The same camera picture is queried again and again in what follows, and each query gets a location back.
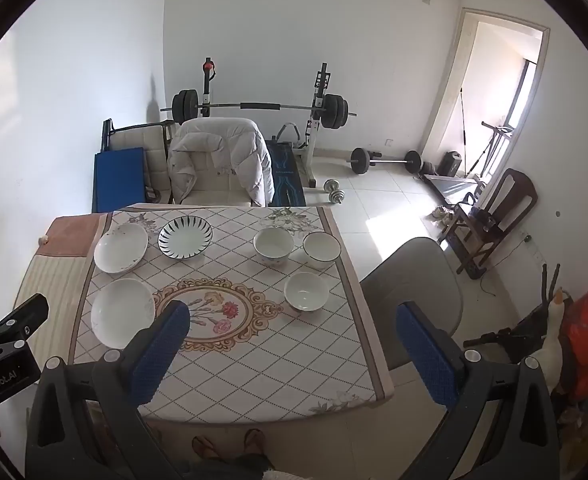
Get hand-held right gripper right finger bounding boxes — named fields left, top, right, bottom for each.
left=395, top=301, right=560, bottom=480

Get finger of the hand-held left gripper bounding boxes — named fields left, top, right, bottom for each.
left=0, top=293, right=50, bottom=356

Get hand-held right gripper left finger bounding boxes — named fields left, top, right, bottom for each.
left=26, top=300, right=192, bottom=480

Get plain white plate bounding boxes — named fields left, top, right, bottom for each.
left=90, top=278, right=156, bottom=349

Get blue striped white plate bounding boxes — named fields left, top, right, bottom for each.
left=157, top=215, right=214, bottom=260

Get plain white bowl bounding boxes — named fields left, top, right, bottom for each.
left=283, top=272, right=330, bottom=314

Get white bowl with blue rim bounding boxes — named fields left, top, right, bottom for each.
left=252, top=227, right=295, bottom=267

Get white bowl with black rim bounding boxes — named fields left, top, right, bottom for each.
left=302, top=231, right=342, bottom=269

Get short barbell with black plates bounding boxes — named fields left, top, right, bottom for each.
left=345, top=147, right=422, bottom=176

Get long barbell with black plates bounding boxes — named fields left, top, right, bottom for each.
left=160, top=89, right=359, bottom=130

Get grey office chair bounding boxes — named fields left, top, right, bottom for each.
left=360, top=236, right=465, bottom=371

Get checked floral tablecloth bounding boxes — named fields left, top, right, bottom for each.
left=66, top=205, right=395, bottom=423

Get person's left foot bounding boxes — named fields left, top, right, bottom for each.
left=192, top=435, right=220, bottom=461

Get person's foot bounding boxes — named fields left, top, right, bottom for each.
left=244, top=428, right=266, bottom=456
left=192, top=435, right=220, bottom=461

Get person's right foot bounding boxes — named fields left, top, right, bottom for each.
left=244, top=428, right=266, bottom=456

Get white goose plush toy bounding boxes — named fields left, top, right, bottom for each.
left=526, top=287, right=575, bottom=396

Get person's legs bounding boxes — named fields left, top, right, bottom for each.
left=219, top=452, right=275, bottom=480

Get blue folded mat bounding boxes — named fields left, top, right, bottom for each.
left=92, top=146, right=147, bottom=214

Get grey treadmill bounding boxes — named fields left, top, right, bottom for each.
left=421, top=172, right=487, bottom=206

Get cream padded chair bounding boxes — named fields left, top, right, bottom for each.
left=176, top=150, right=252, bottom=207

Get chrome dumbbell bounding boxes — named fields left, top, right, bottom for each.
left=322, top=179, right=346, bottom=206

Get dark wooden chair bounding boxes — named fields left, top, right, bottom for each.
left=444, top=167, right=539, bottom=281

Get cream folding chair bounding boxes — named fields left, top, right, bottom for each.
left=101, top=119, right=177, bottom=206

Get white puffer jacket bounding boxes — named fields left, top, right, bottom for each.
left=166, top=117, right=271, bottom=208

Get dark bench pad blue print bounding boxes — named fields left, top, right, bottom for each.
left=265, top=140, right=307, bottom=207

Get metal exercise machine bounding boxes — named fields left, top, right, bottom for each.
left=480, top=121, right=516, bottom=176

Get white bench press rack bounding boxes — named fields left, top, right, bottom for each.
left=201, top=57, right=335, bottom=186

